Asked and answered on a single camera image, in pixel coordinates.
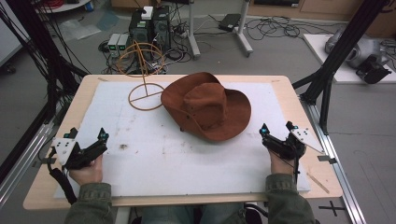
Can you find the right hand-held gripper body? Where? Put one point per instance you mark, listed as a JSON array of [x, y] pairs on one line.
[[285, 149]]

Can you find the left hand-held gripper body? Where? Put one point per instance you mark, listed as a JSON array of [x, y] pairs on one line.
[[63, 149]]

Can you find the brown cowboy hat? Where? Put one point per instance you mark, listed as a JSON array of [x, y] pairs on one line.
[[214, 105]]

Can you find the person's right hand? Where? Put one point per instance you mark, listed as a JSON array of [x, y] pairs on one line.
[[280, 166]]

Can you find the person's left hand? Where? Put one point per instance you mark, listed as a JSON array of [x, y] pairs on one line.
[[88, 174]]

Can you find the thin wooden stick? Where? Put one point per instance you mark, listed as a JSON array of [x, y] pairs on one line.
[[317, 183]]

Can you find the white table mat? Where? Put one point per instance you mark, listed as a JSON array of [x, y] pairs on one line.
[[155, 168]]

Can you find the black tape cross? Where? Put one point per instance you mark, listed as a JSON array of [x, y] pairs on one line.
[[332, 207]]

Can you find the white floor board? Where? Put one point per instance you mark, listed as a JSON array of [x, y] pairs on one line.
[[320, 53]]

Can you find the small grey device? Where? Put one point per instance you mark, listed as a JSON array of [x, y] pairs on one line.
[[113, 42], [123, 42]]

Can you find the black device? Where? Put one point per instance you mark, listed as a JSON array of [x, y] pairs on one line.
[[372, 71]]

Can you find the grey metal stand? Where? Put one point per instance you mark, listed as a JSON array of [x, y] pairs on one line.
[[241, 34]]

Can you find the person's legs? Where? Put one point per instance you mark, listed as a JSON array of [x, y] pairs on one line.
[[168, 214]]

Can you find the grey rounded device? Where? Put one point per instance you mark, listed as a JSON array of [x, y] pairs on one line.
[[364, 49]]

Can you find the black computer tower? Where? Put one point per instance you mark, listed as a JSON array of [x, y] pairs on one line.
[[162, 28], [140, 31]]

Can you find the flat black box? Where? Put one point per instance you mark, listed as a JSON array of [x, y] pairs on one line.
[[229, 22]]

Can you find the white box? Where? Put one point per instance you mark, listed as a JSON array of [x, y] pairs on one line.
[[147, 12]]

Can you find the aluminium rail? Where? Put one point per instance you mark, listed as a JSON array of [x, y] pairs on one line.
[[339, 174], [21, 165]]

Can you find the black frame post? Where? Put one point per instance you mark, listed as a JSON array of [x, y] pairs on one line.
[[37, 40], [339, 53]]

